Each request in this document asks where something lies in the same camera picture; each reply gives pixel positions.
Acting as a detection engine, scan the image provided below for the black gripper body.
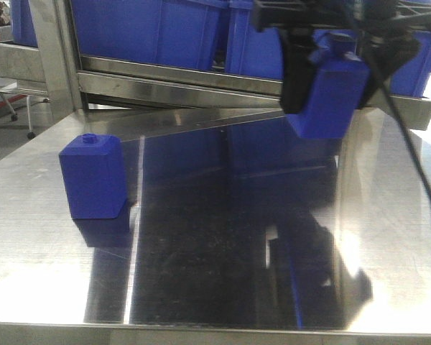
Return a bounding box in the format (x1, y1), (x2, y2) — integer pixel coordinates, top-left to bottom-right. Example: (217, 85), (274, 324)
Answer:
(251, 1), (431, 32)

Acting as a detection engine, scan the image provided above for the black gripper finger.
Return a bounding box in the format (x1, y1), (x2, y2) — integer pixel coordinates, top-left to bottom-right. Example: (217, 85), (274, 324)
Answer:
(358, 34), (421, 108)
(278, 29), (318, 114)

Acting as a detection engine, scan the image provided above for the blue bottle-shaped part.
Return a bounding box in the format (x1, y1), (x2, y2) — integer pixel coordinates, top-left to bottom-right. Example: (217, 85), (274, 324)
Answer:
(59, 133), (127, 219)
(284, 30), (370, 139)

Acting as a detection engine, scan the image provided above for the stainless steel shelf rack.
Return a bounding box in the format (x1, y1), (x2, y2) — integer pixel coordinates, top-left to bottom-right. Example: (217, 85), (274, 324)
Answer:
(0, 1), (419, 116)

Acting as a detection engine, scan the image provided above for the blue bin far right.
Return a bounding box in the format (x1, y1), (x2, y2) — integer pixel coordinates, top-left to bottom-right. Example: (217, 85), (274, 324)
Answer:
(390, 31), (431, 98)

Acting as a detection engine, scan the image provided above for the blue bin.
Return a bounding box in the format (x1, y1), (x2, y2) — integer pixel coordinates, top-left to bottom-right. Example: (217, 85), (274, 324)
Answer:
(10, 0), (37, 47)
(390, 31), (431, 98)
(225, 1), (356, 81)
(71, 1), (228, 70)

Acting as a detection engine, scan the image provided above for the blue bin behind centre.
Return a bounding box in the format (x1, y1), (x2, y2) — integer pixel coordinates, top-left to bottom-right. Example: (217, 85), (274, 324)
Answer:
(225, 1), (356, 81)

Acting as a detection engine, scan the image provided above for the blue bin behind left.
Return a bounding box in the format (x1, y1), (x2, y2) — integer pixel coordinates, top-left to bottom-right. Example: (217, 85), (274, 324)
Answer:
(71, 1), (228, 70)

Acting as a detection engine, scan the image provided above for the blue bin far left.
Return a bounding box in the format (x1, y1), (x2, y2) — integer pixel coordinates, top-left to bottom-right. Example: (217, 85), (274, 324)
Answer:
(10, 0), (37, 47)

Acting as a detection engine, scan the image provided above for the black cable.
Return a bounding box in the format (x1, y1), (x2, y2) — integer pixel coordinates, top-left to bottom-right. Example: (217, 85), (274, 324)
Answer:
(358, 10), (431, 231)

